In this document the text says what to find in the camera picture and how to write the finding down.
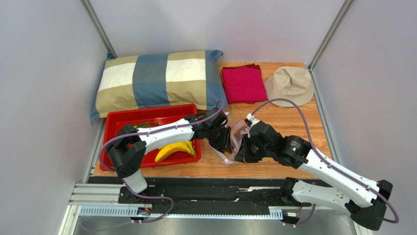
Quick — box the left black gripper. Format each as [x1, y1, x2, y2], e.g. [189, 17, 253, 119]
[206, 124, 232, 154]

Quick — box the clear zip top bag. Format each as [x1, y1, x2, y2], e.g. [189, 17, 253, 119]
[209, 119, 249, 165]

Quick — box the yellow fake banana bunch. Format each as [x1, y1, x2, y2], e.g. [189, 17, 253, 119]
[154, 141, 197, 163]

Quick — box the fake green onion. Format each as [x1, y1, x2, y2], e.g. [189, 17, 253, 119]
[133, 122, 159, 128]

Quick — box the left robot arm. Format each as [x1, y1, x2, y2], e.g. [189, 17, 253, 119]
[100, 108, 231, 194]

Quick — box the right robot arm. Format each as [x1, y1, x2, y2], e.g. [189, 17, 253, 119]
[235, 119, 393, 231]

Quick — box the fake orange bread slice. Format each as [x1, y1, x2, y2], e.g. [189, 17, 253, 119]
[231, 125, 249, 148]

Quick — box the magenta folded cloth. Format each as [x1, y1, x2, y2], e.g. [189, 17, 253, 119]
[221, 64, 267, 104]

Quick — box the beige bucket hat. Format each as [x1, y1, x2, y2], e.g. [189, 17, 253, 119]
[264, 66, 314, 108]

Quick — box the red plastic tray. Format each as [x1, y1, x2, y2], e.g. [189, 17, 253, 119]
[103, 104, 202, 168]

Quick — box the plaid pillow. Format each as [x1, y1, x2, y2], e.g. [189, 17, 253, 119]
[90, 50, 228, 124]

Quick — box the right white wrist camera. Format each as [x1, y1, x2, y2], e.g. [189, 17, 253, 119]
[245, 114, 261, 138]

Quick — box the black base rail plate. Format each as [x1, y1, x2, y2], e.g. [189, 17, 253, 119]
[99, 176, 343, 217]

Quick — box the right aluminium frame post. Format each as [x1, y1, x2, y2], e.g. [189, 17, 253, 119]
[308, 0, 355, 71]

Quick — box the aluminium frame post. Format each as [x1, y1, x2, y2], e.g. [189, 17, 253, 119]
[80, 0, 117, 58]
[308, 0, 355, 71]

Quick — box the left aluminium frame post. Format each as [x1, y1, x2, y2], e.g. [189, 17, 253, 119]
[80, 0, 117, 58]

